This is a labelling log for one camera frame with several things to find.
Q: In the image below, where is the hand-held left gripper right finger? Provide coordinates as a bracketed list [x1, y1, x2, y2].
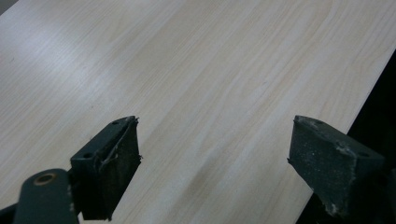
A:
[287, 115, 387, 218]

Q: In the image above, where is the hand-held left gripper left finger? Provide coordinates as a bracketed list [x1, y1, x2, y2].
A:
[69, 115, 143, 222]

